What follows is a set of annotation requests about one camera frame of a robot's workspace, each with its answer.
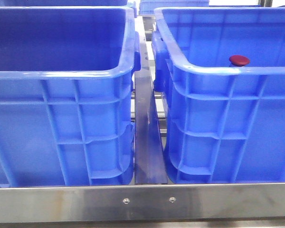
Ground blue source bin with buttons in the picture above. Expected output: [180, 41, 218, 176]
[0, 6, 140, 188]

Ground steel rack divider bar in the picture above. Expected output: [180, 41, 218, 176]
[134, 69, 168, 185]

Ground blue empty target bin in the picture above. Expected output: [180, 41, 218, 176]
[152, 7, 285, 184]

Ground blue background crate centre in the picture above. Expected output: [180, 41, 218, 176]
[139, 0, 209, 15]

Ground rail screw left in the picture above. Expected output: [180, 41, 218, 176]
[123, 198, 130, 205]

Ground rail screw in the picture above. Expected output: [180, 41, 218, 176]
[169, 197, 176, 203]
[123, 198, 130, 205]

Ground rail screw right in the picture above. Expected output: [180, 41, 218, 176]
[169, 197, 176, 203]

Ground steel rack front rail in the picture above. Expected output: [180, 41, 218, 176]
[0, 183, 285, 223]

